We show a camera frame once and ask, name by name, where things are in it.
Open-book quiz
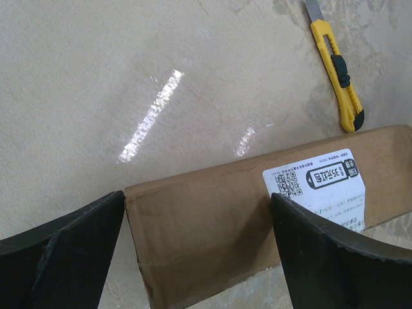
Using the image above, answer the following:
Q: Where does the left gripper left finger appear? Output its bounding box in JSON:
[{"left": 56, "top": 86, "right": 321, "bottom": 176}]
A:
[{"left": 1, "top": 191, "right": 125, "bottom": 308}]

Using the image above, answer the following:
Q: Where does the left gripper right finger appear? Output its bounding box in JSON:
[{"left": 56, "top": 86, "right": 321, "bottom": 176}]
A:
[{"left": 270, "top": 193, "right": 411, "bottom": 308}]

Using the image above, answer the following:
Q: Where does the brown cardboard express box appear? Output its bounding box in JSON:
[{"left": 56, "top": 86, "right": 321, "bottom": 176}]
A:
[{"left": 125, "top": 125, "right": 411, "bottom": 308}]

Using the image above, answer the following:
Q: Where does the yellow utility knife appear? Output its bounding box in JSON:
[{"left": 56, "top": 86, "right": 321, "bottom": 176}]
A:
[{"left": 305, "top": 1, "right": 364, "bottom": 133}]

